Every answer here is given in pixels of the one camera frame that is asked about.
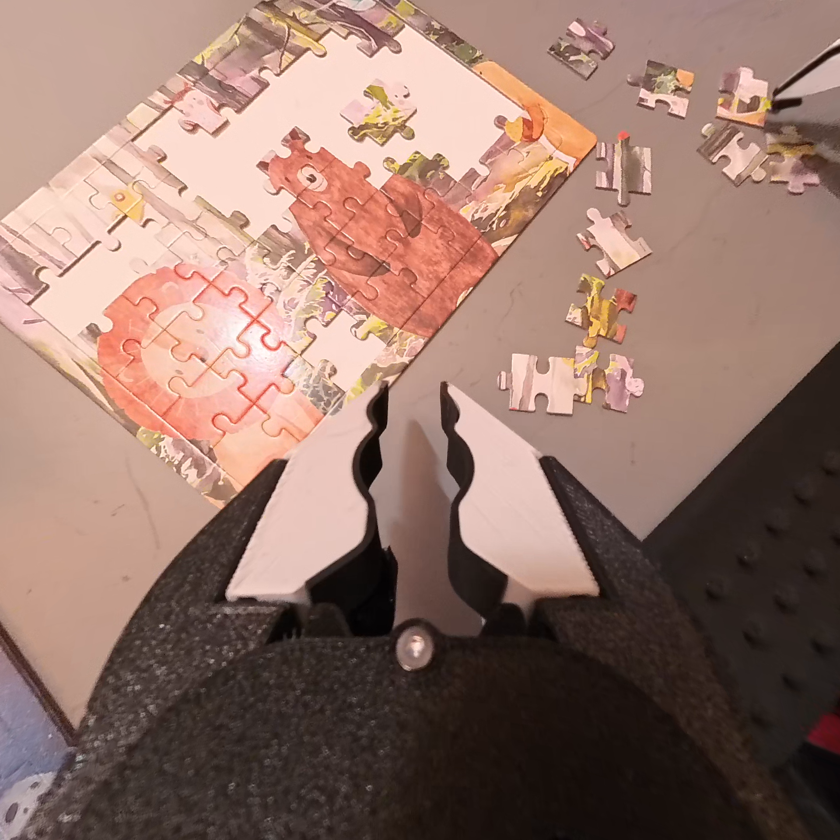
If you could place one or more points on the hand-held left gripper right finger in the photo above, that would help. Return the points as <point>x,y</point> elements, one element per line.
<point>518,525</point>

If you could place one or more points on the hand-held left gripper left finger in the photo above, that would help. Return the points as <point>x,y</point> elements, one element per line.
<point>302,525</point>

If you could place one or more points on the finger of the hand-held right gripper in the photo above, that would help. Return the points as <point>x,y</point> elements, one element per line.
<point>817,82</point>

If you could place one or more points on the jigsaw pieces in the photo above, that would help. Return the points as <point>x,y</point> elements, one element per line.
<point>544,384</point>

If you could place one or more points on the assembled orange lion pieces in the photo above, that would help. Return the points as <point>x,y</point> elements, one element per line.
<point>184,367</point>

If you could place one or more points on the acorn print puzzle piece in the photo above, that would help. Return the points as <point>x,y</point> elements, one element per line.
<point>525,124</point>

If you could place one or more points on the brown green puzzle piece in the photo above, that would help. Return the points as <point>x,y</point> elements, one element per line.
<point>420,167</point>

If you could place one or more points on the pink green puzzle piece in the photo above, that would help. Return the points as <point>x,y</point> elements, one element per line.
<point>380,111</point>

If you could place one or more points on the pink spotted puzzle piece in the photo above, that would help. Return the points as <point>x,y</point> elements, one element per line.
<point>200,111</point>

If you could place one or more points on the jigsaw puzzle frame board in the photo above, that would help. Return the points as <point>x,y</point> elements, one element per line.
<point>262,98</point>

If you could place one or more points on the space themed puzzle board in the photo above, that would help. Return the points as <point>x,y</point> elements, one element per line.
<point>26,722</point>

